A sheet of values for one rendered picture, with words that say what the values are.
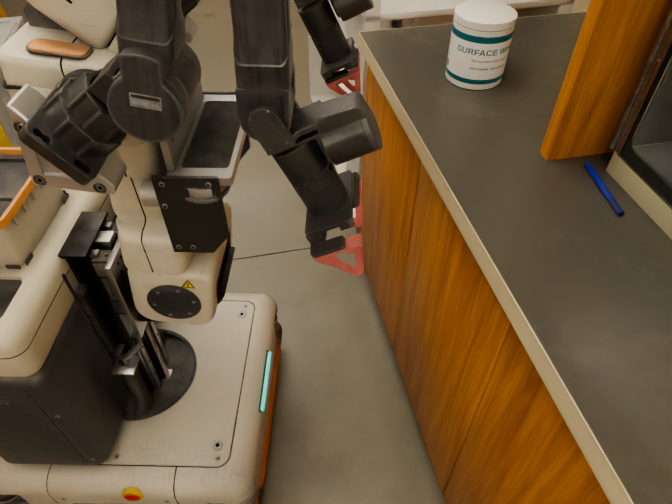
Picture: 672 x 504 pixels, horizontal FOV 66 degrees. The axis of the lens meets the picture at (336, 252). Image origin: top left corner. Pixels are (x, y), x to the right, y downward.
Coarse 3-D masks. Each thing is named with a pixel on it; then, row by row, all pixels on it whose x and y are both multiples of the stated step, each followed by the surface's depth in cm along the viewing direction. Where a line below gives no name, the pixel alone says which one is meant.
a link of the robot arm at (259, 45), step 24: (240, 0) 48; (264, 0) 48; (288, 0) 50; (240, 24) 49; (264, 24) 49; (288, 24) 51; (240, 48) 51; (264, 48) 51; (288, 48) 52; (240, 72) 52; (264, 72) 52; (288, 72) 53; (240, 96) 54; (264, 96) 54; (288, 96) 54; (240, 120) 56; (288, 120) 56
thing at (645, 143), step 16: (656, 80) 79; (656, 96) 80; (640, 112) 83; (656, 112) 80; (640, 128) 84; (656, 128) 81; (624, 144) 88; (640, 144) 84; (656, 144) 81; (624, 160) 88; (640, 160) 85; (656, 160) 81; (640, 176) 85; (656, 176) 82; (656, 192) 82
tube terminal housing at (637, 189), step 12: (612, 156) 93; (612, 168) 93; (624, 168) 90; (624, 180) 91; (636, 180) 88; (636, 192) 88; (648, 192) 86; (648, 204) 86; (660, 204) 84; (660, 216) 84
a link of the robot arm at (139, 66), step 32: (128, 0) 48; (160, 0) 48; (128, 32) 50; (160, 32) 50; (128, 64) 50; (160, 64) 50; (128, 96) 52; (160, 96) 52; (128, 128) 55; (160, 128) 55
